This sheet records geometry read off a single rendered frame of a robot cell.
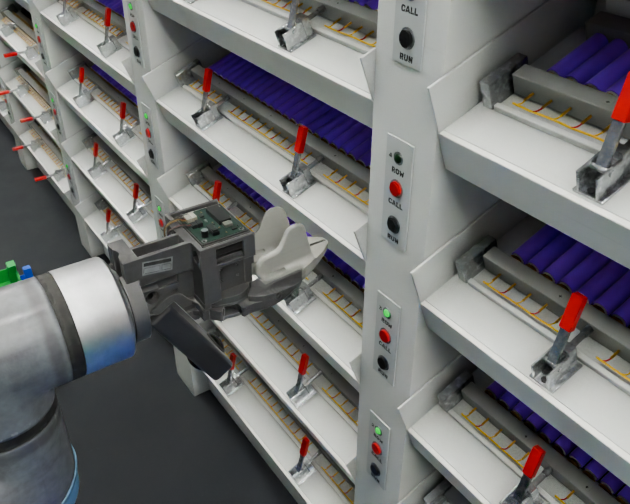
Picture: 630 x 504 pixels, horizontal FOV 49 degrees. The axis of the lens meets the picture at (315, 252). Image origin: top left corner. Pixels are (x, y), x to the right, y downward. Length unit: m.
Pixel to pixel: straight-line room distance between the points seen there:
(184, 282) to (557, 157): 0.33
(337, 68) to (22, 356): 0.45
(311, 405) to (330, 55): 0.59
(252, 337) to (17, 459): 0.75
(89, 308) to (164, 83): 0.77
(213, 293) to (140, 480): 0.98
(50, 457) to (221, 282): 0.20
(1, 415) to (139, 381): 1.19
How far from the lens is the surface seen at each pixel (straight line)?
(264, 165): 1.01
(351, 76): 0.77
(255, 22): 0.96
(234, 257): 0.60
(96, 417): 1.70
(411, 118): 0.68
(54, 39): 1.96
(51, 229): 2.41
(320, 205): 0.91
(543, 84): 0.65
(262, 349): 1.27
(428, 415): 0.90
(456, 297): 0.76
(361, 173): 0.90
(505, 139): 0.64
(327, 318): 1.02
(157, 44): 1.27
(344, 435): 1.13
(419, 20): 0.65
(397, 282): 0.78
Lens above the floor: 1.19
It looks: 34 degrees down
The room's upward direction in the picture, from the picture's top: straight up
